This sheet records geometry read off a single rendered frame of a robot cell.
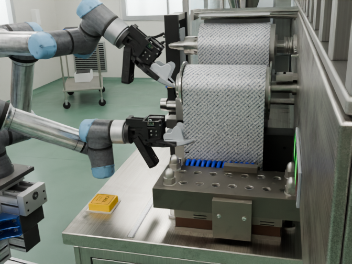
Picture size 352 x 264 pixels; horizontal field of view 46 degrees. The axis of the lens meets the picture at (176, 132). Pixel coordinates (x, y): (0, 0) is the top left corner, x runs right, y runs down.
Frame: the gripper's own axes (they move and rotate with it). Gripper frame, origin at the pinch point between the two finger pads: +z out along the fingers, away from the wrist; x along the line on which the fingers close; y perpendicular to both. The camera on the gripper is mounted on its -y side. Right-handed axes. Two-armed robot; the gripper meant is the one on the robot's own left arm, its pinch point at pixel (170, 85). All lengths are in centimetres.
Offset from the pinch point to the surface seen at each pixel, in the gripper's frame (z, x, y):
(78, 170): -28, 190, -187
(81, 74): -134, 424, -226
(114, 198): 8.9, -12.7, -35.6
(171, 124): 7.9, 3.0, -11.3
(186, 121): 10.7, -4.3, -4.1
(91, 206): 5.1, -17.5, -39.9
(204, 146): 19.5, -4.3, -6.5
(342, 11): 13, -71, 44
